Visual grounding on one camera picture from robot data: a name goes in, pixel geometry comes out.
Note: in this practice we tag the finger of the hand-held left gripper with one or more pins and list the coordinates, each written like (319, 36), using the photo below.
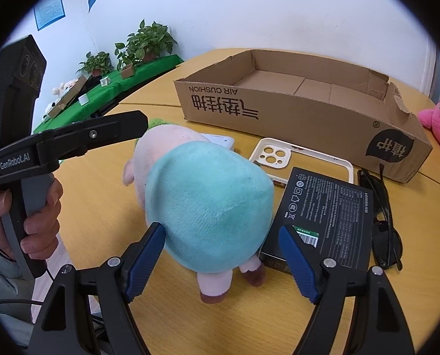
(109, 127)

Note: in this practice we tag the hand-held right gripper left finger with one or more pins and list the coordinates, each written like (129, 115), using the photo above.
(146, 255)

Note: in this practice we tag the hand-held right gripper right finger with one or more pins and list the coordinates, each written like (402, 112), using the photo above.
(297, 259)

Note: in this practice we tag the black product box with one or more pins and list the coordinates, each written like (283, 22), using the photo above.
(327, 210)

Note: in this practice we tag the pink and teal plush pig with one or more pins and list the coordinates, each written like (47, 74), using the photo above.
(209, 199)

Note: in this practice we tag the black sunglasses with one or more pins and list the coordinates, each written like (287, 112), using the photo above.
(384, 210)

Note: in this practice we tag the cream phone case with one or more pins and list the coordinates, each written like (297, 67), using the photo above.
(275, 155)

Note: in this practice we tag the white box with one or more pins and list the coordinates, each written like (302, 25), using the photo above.
(222, 141)

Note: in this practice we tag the brown cardboard box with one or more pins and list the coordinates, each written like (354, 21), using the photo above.
(286, 114)

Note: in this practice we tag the wooden desktop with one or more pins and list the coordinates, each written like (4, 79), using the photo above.
(101, 199)

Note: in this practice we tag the person's left hand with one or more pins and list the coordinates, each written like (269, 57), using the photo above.
(46, 229)

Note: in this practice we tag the green cloth covered table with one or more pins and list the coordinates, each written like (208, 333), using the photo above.
(105, 94)

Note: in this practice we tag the small white cup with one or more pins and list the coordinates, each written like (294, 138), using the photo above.
(83, 100)

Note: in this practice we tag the green plush item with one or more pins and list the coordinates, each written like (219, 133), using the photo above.
(157, 122)

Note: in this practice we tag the long flat cardboard tray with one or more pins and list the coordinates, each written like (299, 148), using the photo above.
(68, 98)

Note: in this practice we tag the white plush toy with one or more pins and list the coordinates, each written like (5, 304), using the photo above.
(62, 88)

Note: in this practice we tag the small cardboard planter box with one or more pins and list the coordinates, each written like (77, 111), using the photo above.
(128, 72)

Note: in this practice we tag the small potted green plant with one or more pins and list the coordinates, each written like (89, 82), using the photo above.
(94, 63)

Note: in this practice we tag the large potted green plant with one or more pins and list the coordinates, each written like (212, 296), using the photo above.
(149, 40)

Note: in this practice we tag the blue framed wall poster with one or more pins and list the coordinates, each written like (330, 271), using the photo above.
(49, 9)

